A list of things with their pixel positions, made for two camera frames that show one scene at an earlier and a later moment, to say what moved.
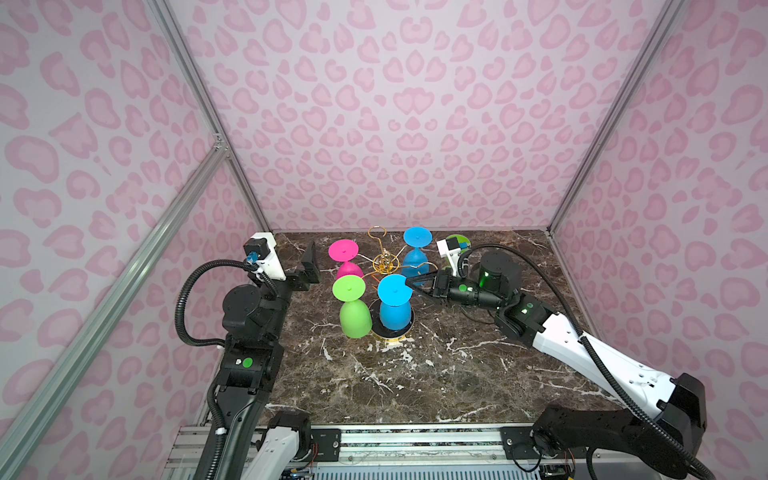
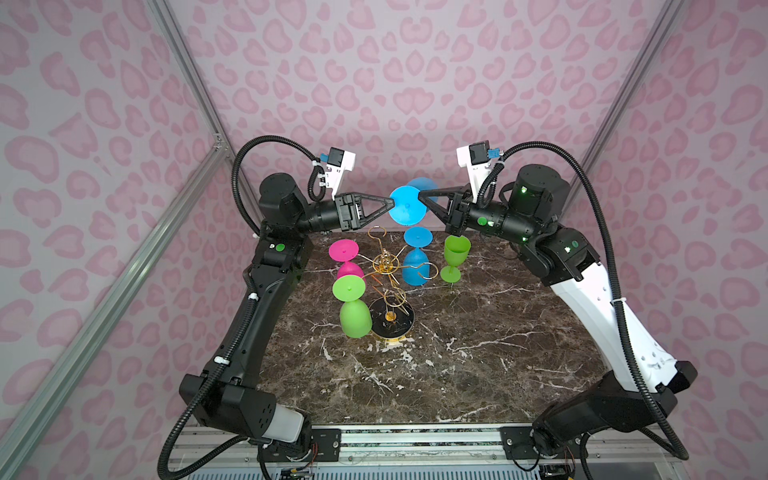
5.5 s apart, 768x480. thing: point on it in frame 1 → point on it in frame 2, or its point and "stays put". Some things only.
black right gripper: x=425 y=278 → x=458 y=217
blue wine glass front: x=394 y=296 → x=409 y=209
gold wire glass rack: x=388 y=263 stays put
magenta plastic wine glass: x=344 y=250 stays put
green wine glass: x=355 y=317 stays put
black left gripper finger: x=310 y=267 → x=389 y=204
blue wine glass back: x=415 y=261 stays put
